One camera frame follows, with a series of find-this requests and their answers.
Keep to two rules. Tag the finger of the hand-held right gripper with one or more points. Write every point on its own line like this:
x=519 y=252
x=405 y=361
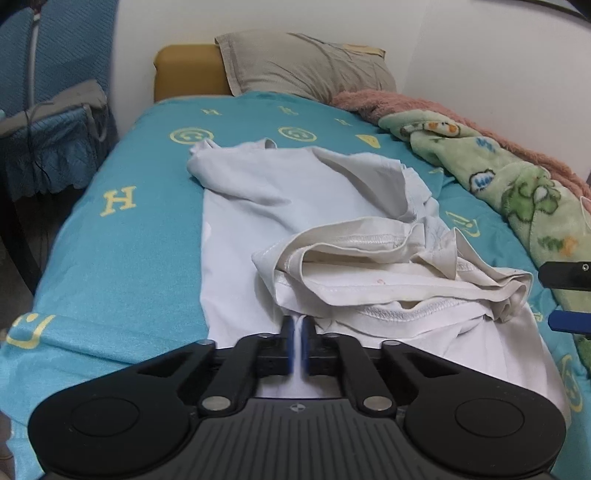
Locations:
x=570 y=322
x=565 y=276

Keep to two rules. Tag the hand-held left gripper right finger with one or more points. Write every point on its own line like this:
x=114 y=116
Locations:
x=308 y=346

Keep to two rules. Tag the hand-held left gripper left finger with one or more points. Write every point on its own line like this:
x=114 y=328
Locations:
x=288 y=346

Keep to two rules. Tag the white t-shirt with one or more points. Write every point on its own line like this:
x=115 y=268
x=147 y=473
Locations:
x=258 y=198

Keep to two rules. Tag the green cartoon printed blanket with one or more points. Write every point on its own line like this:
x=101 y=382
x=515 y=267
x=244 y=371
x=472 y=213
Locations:
x=521 y=194

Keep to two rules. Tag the pink fluffy blanket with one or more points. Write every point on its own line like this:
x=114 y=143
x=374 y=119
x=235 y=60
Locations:
x=392 y=104

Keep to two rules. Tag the grey pillow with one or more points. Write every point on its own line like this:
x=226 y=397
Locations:
x=300 y=64

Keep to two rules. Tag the yellow padded headboard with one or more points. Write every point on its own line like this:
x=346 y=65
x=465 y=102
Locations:
x=189 y=69

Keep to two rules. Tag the yellow printed pillow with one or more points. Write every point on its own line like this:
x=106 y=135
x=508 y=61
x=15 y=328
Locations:
x=367 y=50

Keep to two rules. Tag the grey cloth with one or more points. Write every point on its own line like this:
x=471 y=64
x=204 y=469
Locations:
x=69 y=99

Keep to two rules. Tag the blue covered chair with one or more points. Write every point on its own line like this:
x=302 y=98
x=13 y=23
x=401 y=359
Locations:
x=16 y=50
x=74 y=46

